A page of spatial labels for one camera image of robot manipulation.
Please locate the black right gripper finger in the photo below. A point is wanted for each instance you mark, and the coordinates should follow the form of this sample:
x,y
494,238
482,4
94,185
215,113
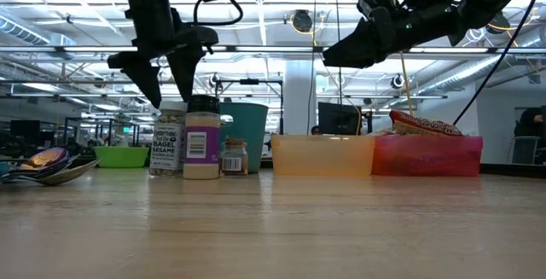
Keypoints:
x,y
354,48

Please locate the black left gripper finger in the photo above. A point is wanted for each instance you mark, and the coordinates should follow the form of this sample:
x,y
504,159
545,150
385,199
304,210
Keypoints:
x,y
141,78
183,70

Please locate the bagel sesame seasoning jar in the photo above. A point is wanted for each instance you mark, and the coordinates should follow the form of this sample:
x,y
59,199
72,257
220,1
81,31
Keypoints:
x,y
167,142

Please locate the purple label spice bottle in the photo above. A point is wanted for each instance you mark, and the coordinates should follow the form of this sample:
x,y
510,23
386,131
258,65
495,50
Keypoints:
x,y
201,142

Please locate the red yellow ramen noodle packet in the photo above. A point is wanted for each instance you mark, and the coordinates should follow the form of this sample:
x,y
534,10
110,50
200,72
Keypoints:
x,y
422,125

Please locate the small brown lid spice jar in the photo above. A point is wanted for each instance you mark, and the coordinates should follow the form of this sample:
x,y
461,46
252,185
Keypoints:
x,y
234,159

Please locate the white building column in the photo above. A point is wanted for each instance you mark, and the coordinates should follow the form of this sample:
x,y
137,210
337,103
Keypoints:
x,y
298,100

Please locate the green plastic bowl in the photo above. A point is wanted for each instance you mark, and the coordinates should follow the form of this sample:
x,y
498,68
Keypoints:
x,y
121,156

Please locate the person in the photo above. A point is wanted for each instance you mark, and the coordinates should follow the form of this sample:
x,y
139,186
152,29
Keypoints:
x,y
531,121
315,130

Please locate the teal plastic bin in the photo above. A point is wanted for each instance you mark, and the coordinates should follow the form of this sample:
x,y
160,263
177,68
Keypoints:
x,y
247,138

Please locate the orange plastic bin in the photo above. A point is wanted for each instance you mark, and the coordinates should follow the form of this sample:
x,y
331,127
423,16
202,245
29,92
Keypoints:
x,y
322,155

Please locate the black background monitor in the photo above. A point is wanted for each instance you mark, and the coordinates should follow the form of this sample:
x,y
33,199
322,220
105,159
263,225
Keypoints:
x,y
25,129

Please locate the pink plastic bin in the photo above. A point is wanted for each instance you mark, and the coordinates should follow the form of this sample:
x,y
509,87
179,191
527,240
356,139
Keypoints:
x,y
426,157

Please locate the grey office chair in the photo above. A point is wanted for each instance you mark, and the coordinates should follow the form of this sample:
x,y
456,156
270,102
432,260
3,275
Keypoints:
x,y
522,149

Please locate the black metal frame stand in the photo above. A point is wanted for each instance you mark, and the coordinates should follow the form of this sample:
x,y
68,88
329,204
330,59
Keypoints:
x,y
249,81

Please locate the black metal rig frame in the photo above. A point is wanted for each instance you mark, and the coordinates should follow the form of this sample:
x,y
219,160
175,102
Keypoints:
x,y
512,170

